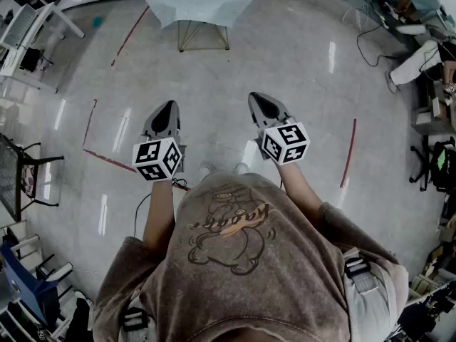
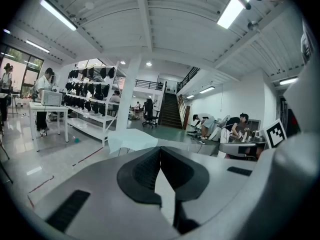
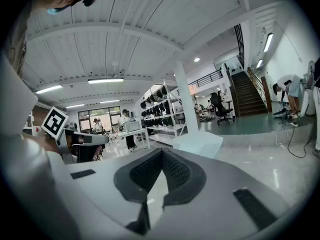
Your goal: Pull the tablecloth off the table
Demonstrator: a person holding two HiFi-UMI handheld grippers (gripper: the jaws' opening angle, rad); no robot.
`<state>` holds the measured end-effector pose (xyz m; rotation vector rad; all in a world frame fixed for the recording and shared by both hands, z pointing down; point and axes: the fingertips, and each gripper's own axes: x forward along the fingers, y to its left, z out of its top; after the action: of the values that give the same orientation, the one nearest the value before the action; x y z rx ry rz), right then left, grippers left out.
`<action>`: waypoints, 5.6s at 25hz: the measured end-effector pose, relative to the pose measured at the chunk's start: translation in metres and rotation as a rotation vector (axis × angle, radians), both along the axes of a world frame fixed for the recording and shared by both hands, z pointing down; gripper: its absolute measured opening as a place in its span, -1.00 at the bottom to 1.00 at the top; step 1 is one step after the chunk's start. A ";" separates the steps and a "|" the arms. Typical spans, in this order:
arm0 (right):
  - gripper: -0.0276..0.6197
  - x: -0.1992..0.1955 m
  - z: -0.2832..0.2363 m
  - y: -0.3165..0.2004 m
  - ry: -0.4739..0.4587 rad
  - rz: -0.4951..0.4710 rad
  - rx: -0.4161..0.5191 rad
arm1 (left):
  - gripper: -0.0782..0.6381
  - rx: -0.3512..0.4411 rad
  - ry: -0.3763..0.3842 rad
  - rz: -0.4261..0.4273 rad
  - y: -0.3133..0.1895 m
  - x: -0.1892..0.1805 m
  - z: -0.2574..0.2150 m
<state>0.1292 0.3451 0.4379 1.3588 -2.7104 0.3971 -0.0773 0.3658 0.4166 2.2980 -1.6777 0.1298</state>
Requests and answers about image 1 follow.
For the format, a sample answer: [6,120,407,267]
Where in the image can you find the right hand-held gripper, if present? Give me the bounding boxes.
[248,92,311,166]

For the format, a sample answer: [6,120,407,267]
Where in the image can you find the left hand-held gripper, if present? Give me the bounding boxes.
[132,100,187,183]

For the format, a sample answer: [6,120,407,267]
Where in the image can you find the pale floral fabric sheet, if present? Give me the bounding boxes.
[146,0,257,30]

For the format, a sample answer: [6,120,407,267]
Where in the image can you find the person's right forearm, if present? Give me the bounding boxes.
[279,162,324,223]

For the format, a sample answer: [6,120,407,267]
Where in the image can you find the person's left forearm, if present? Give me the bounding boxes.
[142,179,177,253]

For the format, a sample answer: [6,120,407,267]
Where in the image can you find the person's left white shoe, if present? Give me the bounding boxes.
[198,162,217,182]

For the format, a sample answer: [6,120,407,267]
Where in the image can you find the red floor tape line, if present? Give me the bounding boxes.
[82,98,192,192]
[110,5,150,67]
[339,118,358,190]

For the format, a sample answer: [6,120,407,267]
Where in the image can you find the round white table gold legs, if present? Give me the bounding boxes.
[177,19,231,53]

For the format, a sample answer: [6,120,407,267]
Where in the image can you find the white desk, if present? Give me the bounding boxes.
[0,1,86,95]

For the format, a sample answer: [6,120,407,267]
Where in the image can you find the pink patterned cushion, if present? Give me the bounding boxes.
[21,165,38,197]

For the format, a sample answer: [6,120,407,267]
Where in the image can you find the black mesh metal chair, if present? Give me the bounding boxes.
[0,133,66,223]

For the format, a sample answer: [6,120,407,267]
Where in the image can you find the grey storage box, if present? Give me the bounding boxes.
[411,105,456,137]

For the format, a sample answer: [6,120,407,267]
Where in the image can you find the oval white seat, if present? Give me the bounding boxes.
[395,24,428,36]

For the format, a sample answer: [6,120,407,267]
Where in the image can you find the black swivel chair green tag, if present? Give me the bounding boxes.
[408,137,456,194]

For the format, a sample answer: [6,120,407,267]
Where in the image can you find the person's brown printed t-shirt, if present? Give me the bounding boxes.
[92,171,410,342]

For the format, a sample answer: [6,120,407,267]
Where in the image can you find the white perforated crate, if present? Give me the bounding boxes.
[0,4,41,50]

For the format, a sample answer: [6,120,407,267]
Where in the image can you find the blue panel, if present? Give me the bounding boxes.
[0,242,60,329]

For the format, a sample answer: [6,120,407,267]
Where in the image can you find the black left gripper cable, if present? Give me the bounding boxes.
[133,178,189,238]

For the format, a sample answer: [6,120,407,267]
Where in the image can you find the black floor cable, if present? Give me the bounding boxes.
[356,23,398,68]

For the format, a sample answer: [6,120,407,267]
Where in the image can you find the grey harness strap black buckle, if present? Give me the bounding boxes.
[122,306,158,342]
[343,247,397,342]

